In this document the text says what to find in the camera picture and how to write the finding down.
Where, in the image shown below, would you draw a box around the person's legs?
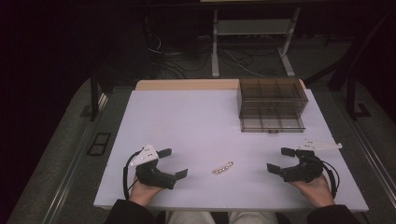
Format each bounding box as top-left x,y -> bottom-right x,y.
163,211 -> 280,224

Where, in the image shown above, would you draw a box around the black floor frame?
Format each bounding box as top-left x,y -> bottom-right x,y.
86,132 -> 113,157

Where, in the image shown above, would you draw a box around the person's left hand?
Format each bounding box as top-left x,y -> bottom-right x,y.
129,176 -> 164,207

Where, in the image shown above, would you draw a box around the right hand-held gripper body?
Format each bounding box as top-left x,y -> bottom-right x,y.
279,139 -> 344,184

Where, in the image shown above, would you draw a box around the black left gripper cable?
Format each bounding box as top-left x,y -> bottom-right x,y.
122,150 -> 142,201

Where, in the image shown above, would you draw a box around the aluminium floor rail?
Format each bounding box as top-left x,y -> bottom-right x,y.
41,92 -> 110,224
332,92 -> 396,201

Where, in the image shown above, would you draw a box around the wooden table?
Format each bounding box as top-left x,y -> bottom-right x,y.
134,78 -> 307,92

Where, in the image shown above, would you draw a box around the tangle of floor cables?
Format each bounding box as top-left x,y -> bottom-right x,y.
145,33 -> 283,79

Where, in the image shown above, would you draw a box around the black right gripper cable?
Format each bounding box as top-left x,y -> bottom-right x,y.
320,160 -> 341,200

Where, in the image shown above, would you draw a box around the white table board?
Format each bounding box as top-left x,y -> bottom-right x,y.
92,88 -> 370,213

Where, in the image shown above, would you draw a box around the person's right hand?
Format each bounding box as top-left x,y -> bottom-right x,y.
289,175 -> 336,209

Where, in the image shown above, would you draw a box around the smoky clear drawer box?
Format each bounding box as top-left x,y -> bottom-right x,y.
235,77 -> 309,134

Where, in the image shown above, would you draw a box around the black metal stand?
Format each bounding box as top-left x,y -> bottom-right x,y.
303,8 -> 396,121
89,70 -> 109,122

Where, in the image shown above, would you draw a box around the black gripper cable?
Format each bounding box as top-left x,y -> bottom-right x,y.
122,150 -> 142,201
320,160 -> 341,200

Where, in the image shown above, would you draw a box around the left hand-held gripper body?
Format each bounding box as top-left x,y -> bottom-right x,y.
129,144 -> 177,190

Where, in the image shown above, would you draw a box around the white metal stand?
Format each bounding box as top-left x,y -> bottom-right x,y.
211,7 -> 302,78

